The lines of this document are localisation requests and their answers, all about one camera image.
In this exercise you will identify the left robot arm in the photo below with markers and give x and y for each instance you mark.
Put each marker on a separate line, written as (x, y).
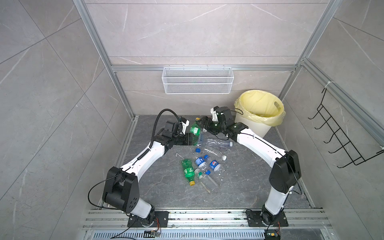
(121, 189)

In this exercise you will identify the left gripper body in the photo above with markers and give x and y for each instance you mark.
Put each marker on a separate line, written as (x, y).
(186, 139)

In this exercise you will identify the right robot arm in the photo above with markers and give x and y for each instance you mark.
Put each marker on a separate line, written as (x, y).
(285, 173)

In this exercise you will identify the aluminium front rail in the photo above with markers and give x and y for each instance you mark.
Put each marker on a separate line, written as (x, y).
(205, 224)

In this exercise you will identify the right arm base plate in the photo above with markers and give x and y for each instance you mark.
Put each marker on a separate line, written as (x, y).
(264, 218)

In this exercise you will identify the green Sprite bottle yellow cap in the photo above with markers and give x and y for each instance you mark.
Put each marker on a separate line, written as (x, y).
(188, 171)

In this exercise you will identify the white plastic waste bin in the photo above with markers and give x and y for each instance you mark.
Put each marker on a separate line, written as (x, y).
(258, 128)

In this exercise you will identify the black wire hook rack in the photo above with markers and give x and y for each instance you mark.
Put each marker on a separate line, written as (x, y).
(345, 144)

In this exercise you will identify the blue label bottle centre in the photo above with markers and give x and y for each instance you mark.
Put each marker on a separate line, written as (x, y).
(203, 165)

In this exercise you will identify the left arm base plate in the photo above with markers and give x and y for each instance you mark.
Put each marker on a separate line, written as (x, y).
(154, 219)

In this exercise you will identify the clear bottle blue cap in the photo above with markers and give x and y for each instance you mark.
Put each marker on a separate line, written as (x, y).
(200, 142)

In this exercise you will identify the yellow bin liner bag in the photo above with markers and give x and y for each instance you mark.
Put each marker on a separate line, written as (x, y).
(260, 107)

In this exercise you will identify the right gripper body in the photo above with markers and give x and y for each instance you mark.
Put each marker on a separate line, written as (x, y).
(214, 127)

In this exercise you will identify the clear bottle white cap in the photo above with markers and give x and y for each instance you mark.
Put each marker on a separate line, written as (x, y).
(218, 143)

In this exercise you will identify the clear crushed bottle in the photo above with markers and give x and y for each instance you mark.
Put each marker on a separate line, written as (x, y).
(211, 154)

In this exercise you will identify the white wire mesh basket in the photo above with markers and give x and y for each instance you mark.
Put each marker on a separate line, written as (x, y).
(197, 80)

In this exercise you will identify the Pepsi blue label bottle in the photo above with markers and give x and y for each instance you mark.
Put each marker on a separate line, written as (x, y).
(215, 166)

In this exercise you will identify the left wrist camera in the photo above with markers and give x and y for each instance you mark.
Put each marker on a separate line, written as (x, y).
(185, 123)

